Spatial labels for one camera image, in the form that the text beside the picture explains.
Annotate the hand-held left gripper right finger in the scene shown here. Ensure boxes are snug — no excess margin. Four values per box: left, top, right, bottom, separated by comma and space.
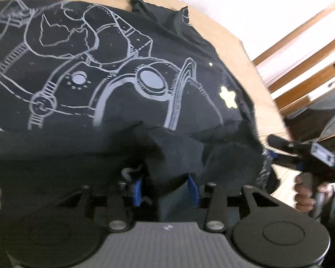
188, 173, 280, 233

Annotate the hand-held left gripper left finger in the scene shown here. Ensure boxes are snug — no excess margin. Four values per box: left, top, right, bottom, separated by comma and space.
55, 176, 144, 232

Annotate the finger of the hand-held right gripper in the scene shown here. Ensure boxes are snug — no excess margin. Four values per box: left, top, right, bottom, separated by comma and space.
264, 149, 306, 171
267, 134, 313, 157

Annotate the black astronaut print t-shirt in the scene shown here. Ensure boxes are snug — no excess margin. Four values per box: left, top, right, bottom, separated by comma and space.
0, 0, 278, 268

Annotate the person's right hand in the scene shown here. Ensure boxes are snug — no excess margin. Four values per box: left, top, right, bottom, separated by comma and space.
294, 173, 335, 215

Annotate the person's grey clothing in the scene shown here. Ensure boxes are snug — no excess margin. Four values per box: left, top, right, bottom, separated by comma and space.
284, 82, 335, 143

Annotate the wooden frame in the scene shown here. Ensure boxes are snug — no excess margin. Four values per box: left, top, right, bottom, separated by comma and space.
252, 0, 335, 115

